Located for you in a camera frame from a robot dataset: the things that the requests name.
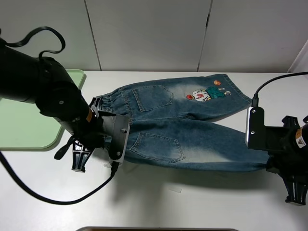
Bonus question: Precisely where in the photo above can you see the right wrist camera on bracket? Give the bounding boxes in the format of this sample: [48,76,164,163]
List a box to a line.
[245,107,288,152]

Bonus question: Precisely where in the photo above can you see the clear tape piece lower centre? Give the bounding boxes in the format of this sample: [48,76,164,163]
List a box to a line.
[168,186,182,193]

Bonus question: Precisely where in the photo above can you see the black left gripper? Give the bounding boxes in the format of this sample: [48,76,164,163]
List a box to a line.
[72,97,116,172]

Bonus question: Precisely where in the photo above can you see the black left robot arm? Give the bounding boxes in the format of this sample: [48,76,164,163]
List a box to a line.
[0,43,105,172]

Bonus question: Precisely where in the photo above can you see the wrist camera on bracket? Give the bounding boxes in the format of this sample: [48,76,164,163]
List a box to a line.
[102,114,130,165]
[245,107,288,152]

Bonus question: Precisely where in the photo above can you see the light green plastic tray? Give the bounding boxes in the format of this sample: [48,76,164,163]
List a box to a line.
[0,69,87,152]

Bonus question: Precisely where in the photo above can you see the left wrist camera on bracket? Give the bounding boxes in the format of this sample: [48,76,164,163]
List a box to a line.
[102,114,130,165]

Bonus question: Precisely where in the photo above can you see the clear tape piece under shorts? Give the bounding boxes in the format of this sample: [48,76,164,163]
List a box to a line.
[103,163,111,168]

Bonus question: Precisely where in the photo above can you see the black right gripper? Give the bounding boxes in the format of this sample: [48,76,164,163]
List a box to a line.
[266,116,308,205]

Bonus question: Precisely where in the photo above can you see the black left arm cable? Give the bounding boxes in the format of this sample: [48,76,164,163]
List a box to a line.
[0,26,119,205]

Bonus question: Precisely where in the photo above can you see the blue children's denim shorts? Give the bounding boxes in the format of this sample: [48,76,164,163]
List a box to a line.
[99,74,269,172]

